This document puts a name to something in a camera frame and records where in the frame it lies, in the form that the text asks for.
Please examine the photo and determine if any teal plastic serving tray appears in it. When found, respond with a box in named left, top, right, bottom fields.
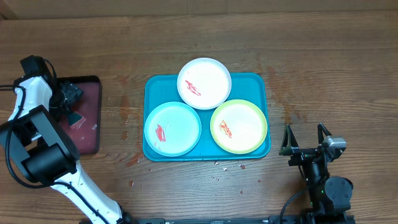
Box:
left=142, top=72, right=271, bottom=162

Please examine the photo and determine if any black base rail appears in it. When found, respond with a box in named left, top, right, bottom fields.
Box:
left=116, top=215, right=312, bottom=224

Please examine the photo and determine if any yellow-green rimmed plate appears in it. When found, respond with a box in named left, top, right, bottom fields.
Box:
left=210, top=100, right=268, bottom=154

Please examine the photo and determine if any white plate with red stain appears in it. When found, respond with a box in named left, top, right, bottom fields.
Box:
left=177, top=57, right=232, bottom=110

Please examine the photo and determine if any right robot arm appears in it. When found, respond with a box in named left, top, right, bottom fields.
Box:
left=278, top=123, right=355, bottom=223

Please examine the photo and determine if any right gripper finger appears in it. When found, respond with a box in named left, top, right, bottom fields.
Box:
left=317, top=123, right=331, bottom=145
left=279, top=124, right=299, bottom=156

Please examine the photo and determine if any black tray with red water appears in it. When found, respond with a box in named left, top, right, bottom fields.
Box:
left=57, top=75, right=102, bottom=155

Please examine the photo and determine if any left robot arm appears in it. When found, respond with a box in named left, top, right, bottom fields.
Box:
left=1, top=55, right=135, bottom=223

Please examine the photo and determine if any light blue plate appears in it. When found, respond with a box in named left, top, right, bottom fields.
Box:
left=144, top=101, right=201, bottom=157

